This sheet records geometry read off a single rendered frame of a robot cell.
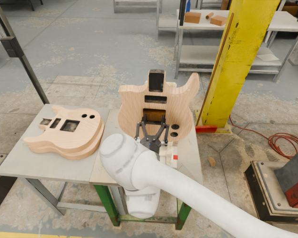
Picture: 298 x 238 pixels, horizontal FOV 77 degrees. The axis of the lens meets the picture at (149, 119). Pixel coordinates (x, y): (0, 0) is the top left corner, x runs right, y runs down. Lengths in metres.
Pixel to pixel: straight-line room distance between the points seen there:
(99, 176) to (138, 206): 0.56
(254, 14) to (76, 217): 2.33
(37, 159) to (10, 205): 1.12
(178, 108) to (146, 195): 0.39
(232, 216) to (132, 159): 0.25
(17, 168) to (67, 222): 0.90
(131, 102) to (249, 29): 1.39
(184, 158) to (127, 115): 0.47
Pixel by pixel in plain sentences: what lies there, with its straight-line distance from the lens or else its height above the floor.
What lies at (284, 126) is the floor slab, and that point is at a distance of 3.11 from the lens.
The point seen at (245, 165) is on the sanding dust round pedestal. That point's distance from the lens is 2.43.
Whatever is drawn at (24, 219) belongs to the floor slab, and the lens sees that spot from 2.28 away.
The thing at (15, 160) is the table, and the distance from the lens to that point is 1.41.
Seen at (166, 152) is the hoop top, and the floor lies 1.05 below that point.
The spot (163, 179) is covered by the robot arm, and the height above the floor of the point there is 1.49.
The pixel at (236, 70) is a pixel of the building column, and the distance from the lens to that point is 2.10.
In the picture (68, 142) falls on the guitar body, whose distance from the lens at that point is 1.22.
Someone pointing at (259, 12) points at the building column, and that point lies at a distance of 1.91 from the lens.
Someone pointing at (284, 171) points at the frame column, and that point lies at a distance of 2.05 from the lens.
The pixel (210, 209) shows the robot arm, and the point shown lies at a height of 1.46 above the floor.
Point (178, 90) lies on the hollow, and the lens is 0.76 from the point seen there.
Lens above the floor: 1.89
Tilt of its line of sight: 46 degrees down
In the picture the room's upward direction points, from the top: straight up
